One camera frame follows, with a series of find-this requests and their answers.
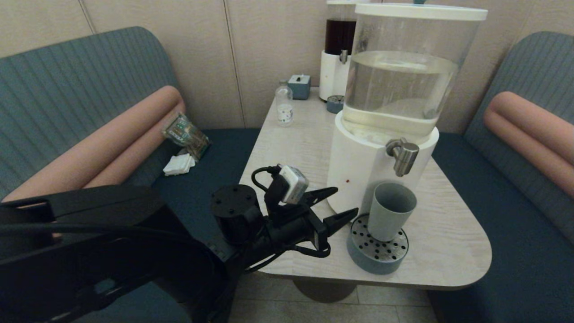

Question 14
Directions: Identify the grey-blue plastic cup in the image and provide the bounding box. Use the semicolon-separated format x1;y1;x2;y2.
368;182;417;243

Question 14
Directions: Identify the metal water dispenser tap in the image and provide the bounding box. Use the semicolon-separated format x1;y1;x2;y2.
386;138;420;177

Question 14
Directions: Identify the large round perforated drip tray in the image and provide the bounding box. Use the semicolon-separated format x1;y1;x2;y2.
347;214;409;275

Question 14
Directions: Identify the small clear plastic bottle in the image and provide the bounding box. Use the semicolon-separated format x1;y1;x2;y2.
275;80;293;127

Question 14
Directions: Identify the small round blue drip tray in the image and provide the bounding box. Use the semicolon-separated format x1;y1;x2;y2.
326;95;346;114

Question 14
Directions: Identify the clear water dispenser white base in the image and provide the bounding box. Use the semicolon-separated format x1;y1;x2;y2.
326;2;488;220

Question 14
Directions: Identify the small blue square box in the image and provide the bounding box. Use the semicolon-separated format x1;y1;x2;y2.
287;74;311;100

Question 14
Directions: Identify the dark drink dispenser white base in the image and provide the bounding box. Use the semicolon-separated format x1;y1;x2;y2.
319;0;359;103

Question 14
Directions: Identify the white paper napkins stack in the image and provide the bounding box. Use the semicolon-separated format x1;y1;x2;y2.
162;153;196;176

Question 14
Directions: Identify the crinkled snack bag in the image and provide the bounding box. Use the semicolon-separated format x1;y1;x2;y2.
161;112;210;161

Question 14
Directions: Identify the blue ribbed bench sofa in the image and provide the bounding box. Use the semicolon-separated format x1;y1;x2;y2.
0;26;261;323
426;31;574;323

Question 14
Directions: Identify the pink bolster cushion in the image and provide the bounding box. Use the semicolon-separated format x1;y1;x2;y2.
483;92;574;200
0;85;186;205

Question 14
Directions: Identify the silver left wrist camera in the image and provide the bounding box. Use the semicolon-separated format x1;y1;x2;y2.
278;165;309;205

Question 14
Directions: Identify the black left camera cable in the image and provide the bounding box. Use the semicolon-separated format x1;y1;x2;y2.
251;166;284;194

